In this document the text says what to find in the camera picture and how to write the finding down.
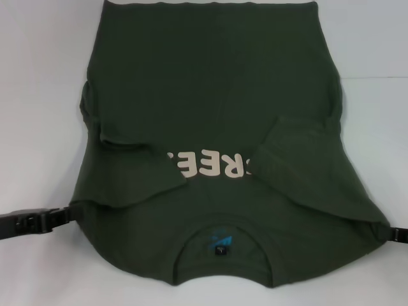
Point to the dark green printed t-shirt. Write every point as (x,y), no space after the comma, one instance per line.
(207,95)

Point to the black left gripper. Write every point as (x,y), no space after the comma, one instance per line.
(22,221)

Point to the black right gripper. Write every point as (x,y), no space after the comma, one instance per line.
(402,236)

